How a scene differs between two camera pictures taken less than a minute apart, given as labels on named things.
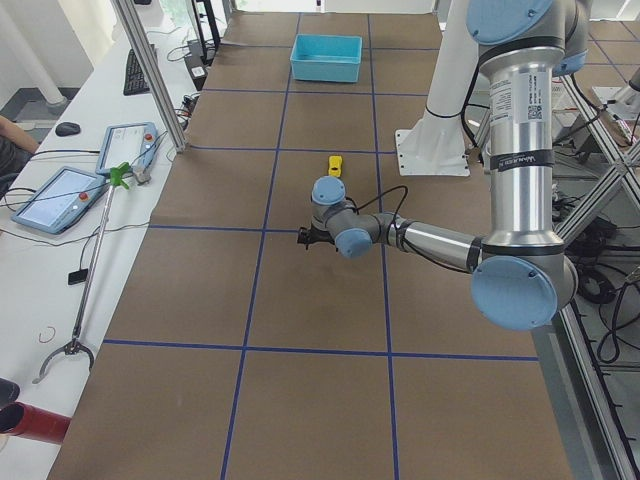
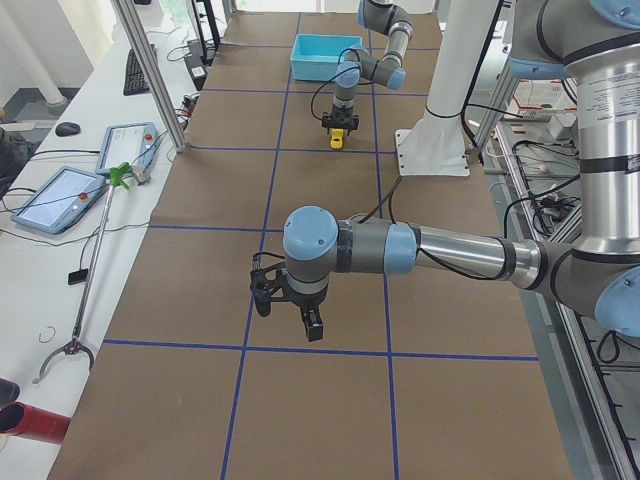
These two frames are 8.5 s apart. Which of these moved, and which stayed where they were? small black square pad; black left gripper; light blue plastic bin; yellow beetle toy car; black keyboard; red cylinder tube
Moved: black left gripper; yellow beetle toy car
Stayed: small black square pad; light blue plastic bin; red cylinder tube; black keyboard
